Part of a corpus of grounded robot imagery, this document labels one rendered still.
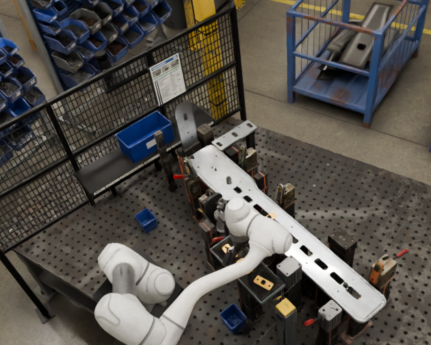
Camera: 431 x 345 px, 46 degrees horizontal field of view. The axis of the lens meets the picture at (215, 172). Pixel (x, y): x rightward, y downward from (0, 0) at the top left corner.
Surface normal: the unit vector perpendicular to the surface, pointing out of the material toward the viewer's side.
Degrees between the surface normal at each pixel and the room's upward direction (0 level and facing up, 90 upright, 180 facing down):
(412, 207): 0
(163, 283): 48
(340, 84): 0
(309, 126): 0
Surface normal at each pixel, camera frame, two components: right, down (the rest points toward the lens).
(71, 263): -0.11, -0.67
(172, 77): 0.61, 0.54
